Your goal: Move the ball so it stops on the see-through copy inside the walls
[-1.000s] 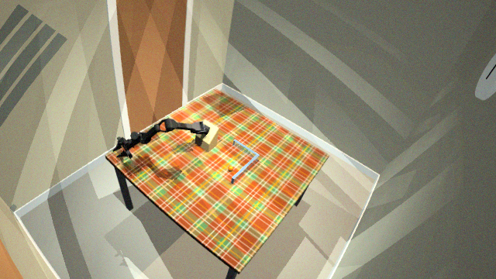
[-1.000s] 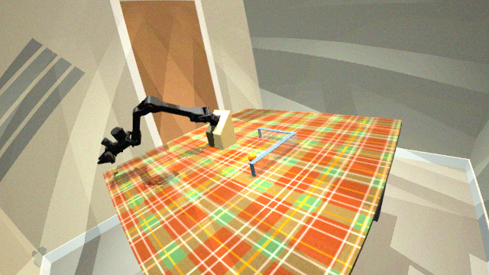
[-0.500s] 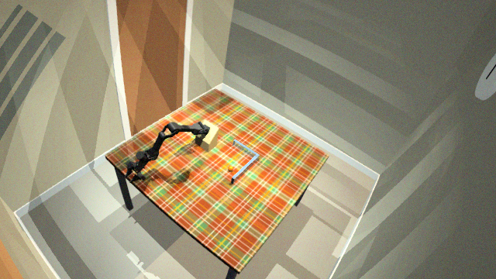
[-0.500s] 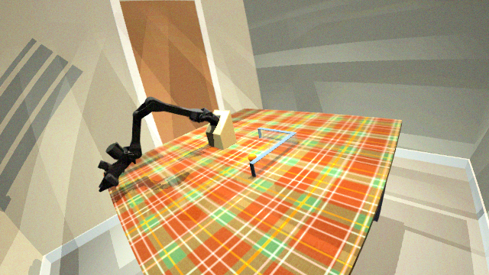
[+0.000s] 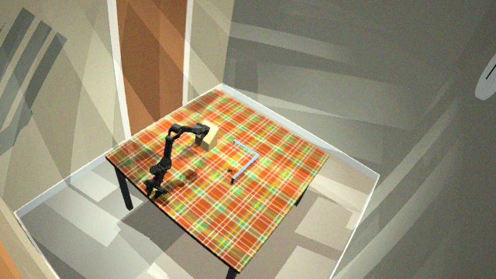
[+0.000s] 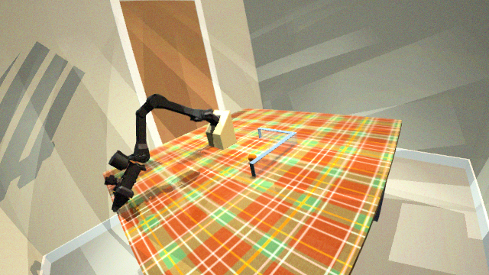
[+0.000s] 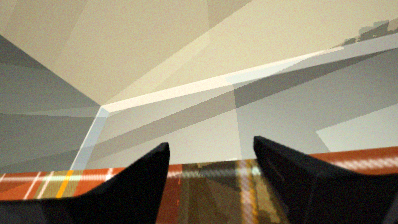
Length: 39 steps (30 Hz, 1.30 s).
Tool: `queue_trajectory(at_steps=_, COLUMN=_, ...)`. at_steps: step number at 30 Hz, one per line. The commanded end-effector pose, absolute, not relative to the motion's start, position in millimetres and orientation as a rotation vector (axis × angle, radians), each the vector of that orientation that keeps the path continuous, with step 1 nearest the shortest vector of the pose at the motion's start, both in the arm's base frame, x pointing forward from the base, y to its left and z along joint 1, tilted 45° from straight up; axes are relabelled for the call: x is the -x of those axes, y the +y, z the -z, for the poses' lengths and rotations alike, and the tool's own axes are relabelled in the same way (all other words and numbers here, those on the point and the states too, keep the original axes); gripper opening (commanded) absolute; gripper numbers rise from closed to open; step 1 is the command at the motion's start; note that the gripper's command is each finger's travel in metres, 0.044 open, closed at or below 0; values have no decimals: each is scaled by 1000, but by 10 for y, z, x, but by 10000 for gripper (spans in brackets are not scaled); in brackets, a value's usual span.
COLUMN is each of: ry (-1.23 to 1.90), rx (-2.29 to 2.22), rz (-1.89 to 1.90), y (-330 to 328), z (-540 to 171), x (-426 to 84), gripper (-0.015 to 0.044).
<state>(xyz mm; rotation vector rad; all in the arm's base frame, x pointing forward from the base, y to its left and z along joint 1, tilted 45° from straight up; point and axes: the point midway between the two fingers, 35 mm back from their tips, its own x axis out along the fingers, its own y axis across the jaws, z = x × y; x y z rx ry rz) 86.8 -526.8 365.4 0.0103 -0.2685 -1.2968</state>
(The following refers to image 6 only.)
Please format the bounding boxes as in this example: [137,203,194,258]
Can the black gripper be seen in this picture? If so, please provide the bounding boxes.
[112,173,137,212]

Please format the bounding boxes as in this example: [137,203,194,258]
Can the orange ball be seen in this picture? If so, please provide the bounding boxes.
[248,154,257,162]

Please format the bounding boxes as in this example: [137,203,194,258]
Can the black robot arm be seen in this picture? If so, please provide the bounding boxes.
[104,93,221,187]

